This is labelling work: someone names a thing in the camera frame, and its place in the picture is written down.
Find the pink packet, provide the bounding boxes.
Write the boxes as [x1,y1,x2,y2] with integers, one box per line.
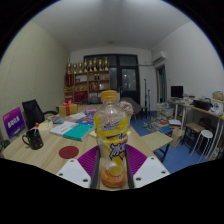
[84,107,98,116]

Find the blue book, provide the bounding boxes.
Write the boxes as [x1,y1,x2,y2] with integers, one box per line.
[46,114,66,125]

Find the small wooden side table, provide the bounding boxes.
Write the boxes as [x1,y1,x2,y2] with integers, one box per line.
[139,130,174,163]

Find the white round stool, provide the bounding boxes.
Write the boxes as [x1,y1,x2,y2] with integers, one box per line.
[189,129,214,159]

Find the yellow gift box, red ribbon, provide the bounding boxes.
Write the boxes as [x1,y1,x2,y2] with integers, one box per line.
[58,99,79,118]

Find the black computer monitor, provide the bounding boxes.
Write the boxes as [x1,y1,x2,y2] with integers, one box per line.
[170,85,184,99]

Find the yellow notepad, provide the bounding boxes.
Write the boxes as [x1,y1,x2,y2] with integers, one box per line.
[38,119,54,132]

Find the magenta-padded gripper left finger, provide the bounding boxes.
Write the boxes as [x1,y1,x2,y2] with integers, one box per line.
[56,144,102,190]

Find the wooden shelf unit with trophies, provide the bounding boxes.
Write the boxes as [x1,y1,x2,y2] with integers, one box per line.
[63,57,111,104]

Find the black dotted mug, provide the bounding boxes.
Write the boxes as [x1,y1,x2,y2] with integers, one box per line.
[21,128,45,151]

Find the brown wooden stool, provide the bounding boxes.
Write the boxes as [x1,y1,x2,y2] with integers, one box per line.
[181,121,206,148]

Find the brown paper bag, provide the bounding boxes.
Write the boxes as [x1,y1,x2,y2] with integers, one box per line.
[170,128,185,148]

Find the black microphone stand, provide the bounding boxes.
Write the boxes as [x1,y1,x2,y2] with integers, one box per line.
[142,78,151,116]

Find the white air conditioner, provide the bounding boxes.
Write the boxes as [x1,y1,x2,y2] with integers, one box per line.
[151,50,167,64]

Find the purple sign board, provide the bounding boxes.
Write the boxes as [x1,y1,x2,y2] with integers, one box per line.
[2,106,27,140]

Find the flat round red coaster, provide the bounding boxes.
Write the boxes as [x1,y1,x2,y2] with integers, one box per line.
[58,145,80,160]

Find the black office chair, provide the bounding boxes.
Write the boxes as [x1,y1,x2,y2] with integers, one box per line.
[21,99,59,129]

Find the grey armchair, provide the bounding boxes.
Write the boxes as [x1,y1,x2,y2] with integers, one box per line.
[121,96,143,116]

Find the pink flowers in white pot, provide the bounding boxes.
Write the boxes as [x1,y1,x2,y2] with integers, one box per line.
[117,100,134,118]

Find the long wooden desk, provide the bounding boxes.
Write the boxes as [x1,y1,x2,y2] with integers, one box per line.
[169,99,224,161]

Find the yellow-labelled drink bottle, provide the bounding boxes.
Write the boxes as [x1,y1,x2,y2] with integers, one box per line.
[93,89,130,189]

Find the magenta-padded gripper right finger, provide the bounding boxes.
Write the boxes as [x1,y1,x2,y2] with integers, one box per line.
[124,143,171,190]

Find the pile of books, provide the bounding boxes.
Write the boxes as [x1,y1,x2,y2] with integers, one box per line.
[143,102,183,130]

